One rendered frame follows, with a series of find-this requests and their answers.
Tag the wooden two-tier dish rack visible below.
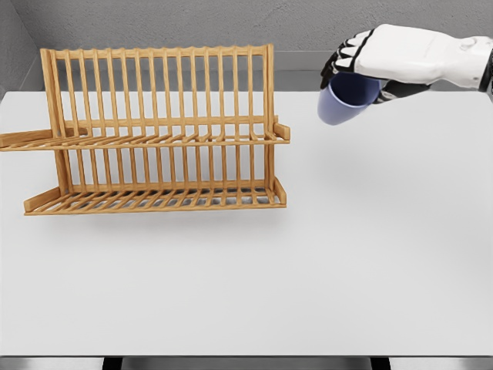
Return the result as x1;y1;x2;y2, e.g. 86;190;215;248
0;43;291;217

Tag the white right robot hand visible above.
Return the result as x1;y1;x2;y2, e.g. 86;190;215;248
320;23;452;106

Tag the blue cup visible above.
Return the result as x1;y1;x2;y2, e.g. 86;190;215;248
317;72;382;127

